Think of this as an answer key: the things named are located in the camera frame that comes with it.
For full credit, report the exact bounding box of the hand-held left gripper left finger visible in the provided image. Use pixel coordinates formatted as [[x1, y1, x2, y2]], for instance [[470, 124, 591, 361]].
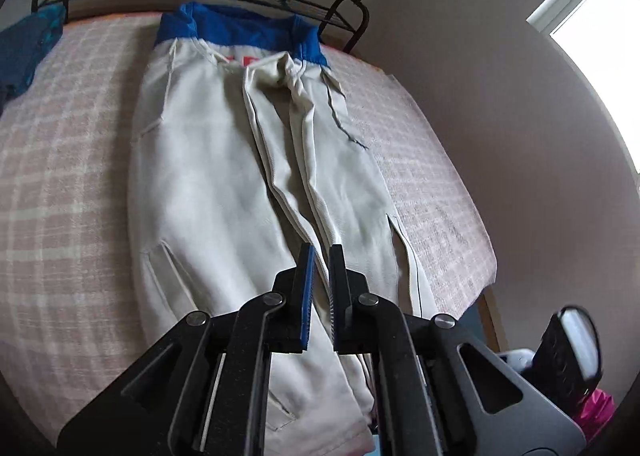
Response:
[[57, 242, 317, 456]]

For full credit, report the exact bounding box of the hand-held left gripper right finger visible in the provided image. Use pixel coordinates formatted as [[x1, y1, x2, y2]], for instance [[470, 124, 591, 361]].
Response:
[[329, 244, 587, 456]]

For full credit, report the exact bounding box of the beige jacket with blue lining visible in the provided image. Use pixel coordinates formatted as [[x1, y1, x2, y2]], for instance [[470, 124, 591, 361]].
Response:
[[127, 0, 443, 456]]

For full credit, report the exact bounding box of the dark blue clothes pile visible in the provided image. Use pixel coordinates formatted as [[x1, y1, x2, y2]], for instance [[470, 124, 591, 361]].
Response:
[[0, 4, 67, 109]]

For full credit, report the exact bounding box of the white object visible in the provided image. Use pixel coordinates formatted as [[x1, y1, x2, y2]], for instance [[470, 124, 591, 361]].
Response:
[[497, 348, 536, 374]]

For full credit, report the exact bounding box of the checked beige blanket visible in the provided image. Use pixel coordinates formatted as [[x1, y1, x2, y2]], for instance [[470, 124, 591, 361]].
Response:
[[0, 10, 501, 442]]

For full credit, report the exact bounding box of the window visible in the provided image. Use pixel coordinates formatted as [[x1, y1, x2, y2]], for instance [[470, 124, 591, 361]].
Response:
[[527, 0, 640, 177]]

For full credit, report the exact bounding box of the wooden bed frame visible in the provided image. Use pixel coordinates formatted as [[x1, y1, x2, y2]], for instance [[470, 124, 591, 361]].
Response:
[[472, 293, 508, 354]]

